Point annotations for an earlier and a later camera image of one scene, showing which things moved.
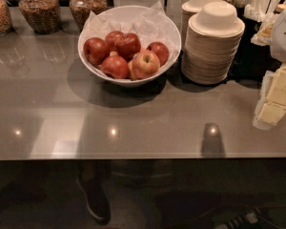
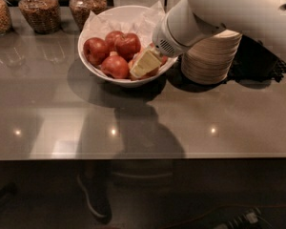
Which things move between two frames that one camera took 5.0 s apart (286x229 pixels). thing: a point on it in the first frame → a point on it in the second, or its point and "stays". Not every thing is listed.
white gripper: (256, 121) → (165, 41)
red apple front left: (114, 66) stays
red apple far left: (95, 50) stays
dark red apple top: (127, 46) stays
